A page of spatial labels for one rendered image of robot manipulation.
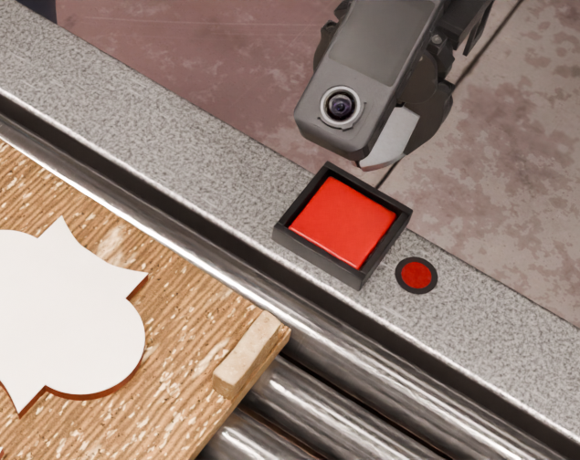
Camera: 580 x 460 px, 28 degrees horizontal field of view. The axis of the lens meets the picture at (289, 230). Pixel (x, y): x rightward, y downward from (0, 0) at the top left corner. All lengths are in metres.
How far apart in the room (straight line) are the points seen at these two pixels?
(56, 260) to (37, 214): 0.05
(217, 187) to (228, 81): 1.28
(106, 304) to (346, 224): 0.19
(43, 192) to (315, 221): 0.20
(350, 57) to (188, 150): 0.27
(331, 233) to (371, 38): 0.23
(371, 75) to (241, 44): 1.58
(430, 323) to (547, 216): 1.27
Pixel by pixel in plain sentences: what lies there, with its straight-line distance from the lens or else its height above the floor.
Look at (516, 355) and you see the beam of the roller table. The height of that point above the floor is 0.91.
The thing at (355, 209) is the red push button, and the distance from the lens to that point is 0.85.
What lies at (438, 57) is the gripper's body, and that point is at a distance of 0.67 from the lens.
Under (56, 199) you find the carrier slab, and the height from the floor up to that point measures 0.94.
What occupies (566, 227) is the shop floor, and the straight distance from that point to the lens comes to 2.08.
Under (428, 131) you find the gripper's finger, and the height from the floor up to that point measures 1.07.
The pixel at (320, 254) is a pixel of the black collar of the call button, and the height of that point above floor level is 0.93.
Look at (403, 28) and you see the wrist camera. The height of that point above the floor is 1.17.
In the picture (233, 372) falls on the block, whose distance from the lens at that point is 0.73.
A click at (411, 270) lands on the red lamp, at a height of 0.92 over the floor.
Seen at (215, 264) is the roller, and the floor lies 0.92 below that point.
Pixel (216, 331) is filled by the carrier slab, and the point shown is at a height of 0.94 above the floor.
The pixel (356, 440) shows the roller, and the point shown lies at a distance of 0.77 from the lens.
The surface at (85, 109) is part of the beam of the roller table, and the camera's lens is 0.90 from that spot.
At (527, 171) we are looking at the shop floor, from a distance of 2.13.
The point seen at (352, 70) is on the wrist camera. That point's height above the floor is 1.15.
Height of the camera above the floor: 1.61
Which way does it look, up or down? 56 degrees down
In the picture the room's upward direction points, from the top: 12 degrees clockwise
